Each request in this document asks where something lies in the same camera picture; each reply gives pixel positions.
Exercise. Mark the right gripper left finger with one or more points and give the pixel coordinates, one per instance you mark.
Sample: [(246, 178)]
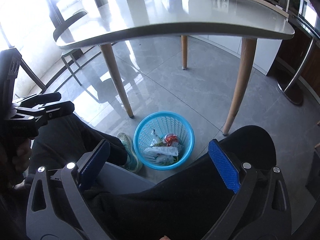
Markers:
[(91, 164)]

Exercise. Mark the white plastic bag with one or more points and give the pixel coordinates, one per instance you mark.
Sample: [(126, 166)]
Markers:
[(165, 150)]

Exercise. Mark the person's left hand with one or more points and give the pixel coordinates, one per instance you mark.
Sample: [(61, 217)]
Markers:
[(21, 160)]

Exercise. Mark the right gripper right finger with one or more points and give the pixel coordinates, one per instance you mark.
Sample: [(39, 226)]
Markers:
[(224, 166)]

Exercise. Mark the dark green chair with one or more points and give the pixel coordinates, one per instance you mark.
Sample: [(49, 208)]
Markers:
[(83, 30)]

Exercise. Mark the round white table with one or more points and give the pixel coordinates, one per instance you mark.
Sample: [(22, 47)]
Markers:
[(249, 19)]

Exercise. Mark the red snack wrapper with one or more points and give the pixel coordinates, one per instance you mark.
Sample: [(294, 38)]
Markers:
[(170, 139)]

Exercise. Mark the person's left shoe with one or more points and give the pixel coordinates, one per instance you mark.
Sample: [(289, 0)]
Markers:
[(133, 164)]

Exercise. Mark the blue plastic trash basket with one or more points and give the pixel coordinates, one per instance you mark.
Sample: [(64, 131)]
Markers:
[(163, 123)]

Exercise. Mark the green foil wrapper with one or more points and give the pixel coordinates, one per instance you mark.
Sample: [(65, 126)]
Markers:
[(156, 140)]

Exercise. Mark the clear plastic wrapper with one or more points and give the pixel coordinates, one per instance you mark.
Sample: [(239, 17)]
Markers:
[(166, 159)]

